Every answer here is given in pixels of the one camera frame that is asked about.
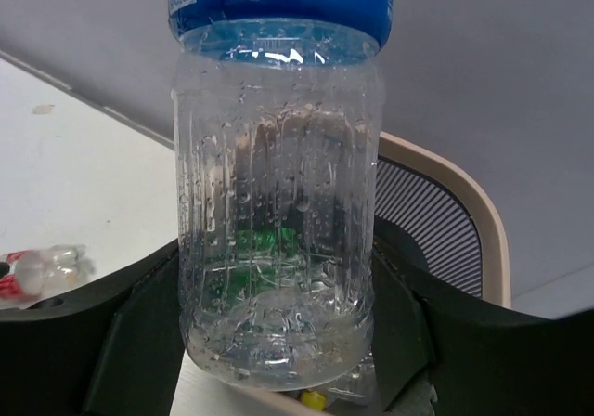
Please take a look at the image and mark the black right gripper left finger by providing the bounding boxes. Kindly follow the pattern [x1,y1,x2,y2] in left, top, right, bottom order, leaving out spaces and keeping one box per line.
[1,241,184,415]

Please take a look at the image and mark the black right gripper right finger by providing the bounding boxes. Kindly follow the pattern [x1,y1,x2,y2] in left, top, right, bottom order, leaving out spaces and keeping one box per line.
[372,219,593,415]

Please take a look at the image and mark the clear bottle red label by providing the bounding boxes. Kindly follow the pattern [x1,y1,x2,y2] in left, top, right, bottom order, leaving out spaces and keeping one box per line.
[1,245,96,309]

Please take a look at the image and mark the green bottle without cap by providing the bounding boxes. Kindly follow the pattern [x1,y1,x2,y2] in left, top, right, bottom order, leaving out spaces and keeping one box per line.
[202,227,305,313]

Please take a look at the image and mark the clear bottle blue label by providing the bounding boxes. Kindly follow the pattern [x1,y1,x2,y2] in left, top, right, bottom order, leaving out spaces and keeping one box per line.
[167,0,393,392]

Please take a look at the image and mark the dark mesh waste bin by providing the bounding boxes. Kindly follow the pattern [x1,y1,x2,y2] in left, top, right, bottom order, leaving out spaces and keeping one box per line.
[246,133,511,415]

